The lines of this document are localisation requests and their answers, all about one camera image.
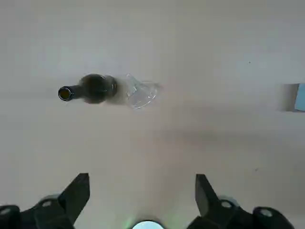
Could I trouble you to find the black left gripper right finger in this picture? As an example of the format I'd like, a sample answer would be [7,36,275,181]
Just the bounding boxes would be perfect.
[185,174,295,229]

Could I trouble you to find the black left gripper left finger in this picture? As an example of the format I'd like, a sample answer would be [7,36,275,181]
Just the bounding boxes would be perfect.
[0,173,91,229]

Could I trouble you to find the grey block with round hole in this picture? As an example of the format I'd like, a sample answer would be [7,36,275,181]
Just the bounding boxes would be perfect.
[280,83,305,112]

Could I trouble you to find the dark glass bottle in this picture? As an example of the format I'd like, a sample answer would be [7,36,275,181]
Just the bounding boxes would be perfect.
[58,73,118,105]

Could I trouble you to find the clear drinking glass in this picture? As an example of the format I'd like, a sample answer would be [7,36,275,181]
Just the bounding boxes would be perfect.
[114,73,164,110]

